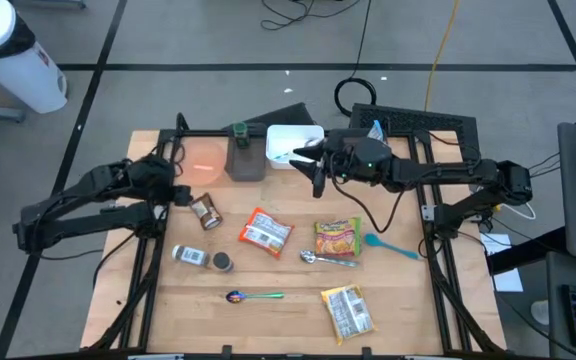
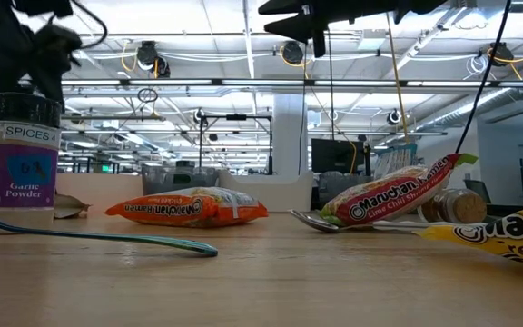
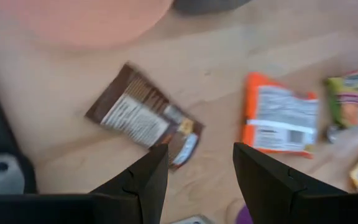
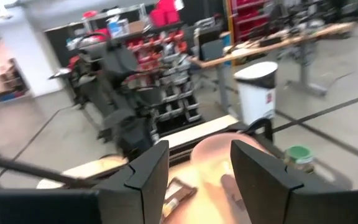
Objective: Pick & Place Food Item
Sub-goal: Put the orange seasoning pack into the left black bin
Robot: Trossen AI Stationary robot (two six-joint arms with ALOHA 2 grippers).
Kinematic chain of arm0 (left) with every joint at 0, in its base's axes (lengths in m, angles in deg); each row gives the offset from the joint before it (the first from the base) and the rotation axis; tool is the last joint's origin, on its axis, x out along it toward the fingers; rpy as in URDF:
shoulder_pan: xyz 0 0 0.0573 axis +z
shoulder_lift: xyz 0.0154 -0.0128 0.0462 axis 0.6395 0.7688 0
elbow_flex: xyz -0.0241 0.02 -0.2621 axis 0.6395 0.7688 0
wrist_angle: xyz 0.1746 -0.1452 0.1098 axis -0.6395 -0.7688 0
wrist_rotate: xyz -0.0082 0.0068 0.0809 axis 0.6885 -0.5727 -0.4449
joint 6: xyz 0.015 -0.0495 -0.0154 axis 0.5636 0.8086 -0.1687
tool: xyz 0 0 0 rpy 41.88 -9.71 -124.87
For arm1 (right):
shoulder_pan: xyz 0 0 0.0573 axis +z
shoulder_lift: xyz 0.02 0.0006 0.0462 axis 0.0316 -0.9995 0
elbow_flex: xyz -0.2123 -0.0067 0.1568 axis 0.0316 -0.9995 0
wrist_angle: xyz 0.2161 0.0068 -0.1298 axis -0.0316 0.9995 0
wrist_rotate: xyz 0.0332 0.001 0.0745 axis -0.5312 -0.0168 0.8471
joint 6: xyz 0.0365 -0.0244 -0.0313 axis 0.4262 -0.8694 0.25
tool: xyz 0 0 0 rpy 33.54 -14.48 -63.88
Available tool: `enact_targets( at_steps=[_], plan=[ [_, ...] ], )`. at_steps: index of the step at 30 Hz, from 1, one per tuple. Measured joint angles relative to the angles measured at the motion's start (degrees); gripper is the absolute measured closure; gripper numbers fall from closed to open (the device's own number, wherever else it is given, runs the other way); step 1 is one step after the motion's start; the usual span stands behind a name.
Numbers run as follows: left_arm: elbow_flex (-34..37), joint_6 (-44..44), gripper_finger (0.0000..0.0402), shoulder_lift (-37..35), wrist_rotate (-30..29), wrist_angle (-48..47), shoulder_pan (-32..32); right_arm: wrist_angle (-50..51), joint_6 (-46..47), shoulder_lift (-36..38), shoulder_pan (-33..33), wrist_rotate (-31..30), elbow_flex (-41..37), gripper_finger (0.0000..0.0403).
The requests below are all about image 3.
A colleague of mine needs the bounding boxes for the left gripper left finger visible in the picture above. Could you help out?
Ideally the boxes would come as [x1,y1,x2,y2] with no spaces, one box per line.
[88,142,170,224]

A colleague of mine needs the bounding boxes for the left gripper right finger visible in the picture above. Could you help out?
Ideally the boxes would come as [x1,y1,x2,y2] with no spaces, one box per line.
[232,142,358,224]

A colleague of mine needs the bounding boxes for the orange ramen packet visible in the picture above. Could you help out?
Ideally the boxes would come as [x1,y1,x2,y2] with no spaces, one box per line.
[240,72,319,159]

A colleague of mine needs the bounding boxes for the lime chili shrimp ramen packet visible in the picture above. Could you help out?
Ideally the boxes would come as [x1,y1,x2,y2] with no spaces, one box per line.
[323,67,358,130]

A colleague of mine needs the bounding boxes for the pink bowl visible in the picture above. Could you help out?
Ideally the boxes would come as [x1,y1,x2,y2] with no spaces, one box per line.
[11,0,175,52]

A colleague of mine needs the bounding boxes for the grey plastic bin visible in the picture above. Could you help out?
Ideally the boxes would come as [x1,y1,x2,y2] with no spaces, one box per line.
[172,0,251,16]

